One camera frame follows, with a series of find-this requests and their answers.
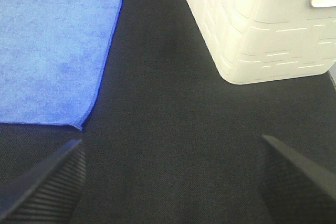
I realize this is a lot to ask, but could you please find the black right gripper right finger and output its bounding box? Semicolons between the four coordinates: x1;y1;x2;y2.
258;135;335;223

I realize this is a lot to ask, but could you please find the blue microfiber towel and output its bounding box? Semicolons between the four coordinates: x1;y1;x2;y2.
1;0;123;129

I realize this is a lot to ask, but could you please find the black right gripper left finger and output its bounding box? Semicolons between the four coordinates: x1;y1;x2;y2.
1;140;87;223

